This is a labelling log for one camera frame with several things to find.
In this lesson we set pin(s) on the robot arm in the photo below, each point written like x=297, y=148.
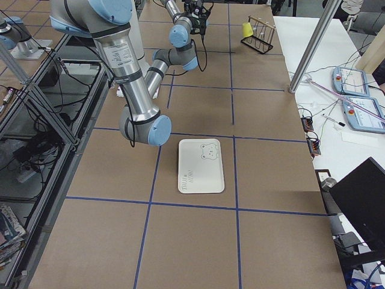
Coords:
x=172, y=9
x=113, y=26

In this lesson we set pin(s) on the teach pendant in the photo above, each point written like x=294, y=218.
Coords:
x=348, y=81
x=364, y=114

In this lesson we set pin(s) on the lower orange connector box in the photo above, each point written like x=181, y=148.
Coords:
x=313, y=145

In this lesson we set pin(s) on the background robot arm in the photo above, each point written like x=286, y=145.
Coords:
x=16, y=38

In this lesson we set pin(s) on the black wire cup rack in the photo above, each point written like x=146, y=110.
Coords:
x=261, y=40

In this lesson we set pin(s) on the purple rod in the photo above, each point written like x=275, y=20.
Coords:
x=346, y=97

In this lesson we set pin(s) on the metal cylinder can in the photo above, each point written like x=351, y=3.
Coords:
x=327, y=184

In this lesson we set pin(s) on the black laptop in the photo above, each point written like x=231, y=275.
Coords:
x=360, y=197

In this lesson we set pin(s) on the orange connector box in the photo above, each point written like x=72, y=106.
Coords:
x=307, y=123
x=313, y=145

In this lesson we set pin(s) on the yellow cup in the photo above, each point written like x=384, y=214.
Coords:
x=247, y=30

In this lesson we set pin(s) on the upper orange connector box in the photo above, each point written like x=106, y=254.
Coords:
x=307, y=123

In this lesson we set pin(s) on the upper teach pendant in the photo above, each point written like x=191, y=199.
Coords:
x=348, y=81

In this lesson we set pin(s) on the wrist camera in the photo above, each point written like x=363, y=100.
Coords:
x=198, y=9

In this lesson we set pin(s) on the stack of books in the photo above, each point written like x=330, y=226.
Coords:
x=12, y=235

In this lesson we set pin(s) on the white pedestal column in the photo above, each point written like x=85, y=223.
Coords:
x=136, y=40

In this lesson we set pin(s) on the aluminium frame post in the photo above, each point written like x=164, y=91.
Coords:
x=313, y=44

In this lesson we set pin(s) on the lower teach pendant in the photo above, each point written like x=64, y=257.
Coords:
x=364, y=114

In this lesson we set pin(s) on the black marker pen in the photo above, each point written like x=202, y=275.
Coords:
x=333, y=120

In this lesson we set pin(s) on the cream bear tray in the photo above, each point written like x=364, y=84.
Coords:
x=200, y=166

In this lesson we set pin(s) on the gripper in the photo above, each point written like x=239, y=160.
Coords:
x=197, y=23

